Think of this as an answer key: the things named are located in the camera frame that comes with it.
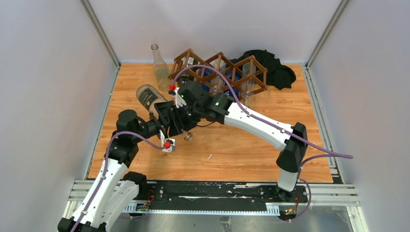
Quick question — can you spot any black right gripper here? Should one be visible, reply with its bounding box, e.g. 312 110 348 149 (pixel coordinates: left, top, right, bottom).
167 102 203 138

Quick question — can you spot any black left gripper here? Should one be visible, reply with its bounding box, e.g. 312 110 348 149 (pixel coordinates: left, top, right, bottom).
132 101 173 143

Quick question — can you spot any clear bottle black label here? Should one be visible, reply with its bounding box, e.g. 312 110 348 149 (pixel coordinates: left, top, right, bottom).
136 84 193 141

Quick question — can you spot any clear glass bottle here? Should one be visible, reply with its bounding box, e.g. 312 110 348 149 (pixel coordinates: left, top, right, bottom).
151 43 171 92

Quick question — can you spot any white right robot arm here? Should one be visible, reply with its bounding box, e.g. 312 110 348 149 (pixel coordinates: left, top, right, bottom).
169 81 308 202

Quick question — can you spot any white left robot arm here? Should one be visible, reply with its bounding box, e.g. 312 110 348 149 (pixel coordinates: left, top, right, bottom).
57 101 174 232

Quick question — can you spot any blue label clear bottle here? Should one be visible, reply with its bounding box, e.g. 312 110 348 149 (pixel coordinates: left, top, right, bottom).
196 68 213 92

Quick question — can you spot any slim clear bottle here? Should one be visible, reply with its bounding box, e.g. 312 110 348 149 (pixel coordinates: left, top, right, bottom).
209 60 226 96

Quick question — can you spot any brown wooden wine rack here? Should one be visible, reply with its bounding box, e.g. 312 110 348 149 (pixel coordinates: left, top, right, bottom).
168 48 268 95

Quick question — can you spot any black cloth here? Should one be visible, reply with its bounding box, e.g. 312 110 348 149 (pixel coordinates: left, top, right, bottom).
230 49 296 90

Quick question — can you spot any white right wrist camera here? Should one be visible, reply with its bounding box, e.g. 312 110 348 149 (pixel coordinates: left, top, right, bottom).
174 87 187 108

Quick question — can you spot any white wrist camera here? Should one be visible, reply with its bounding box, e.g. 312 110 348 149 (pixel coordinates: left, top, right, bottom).
160 131 176 152
174 87 187 108

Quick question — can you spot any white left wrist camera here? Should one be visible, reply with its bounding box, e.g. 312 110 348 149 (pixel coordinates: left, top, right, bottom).
160 131 176 152

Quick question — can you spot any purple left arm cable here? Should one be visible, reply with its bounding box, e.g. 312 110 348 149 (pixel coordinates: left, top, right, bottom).
69 131 165 232

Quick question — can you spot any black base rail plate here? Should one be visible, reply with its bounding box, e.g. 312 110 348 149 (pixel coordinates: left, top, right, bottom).
133 180 308 212

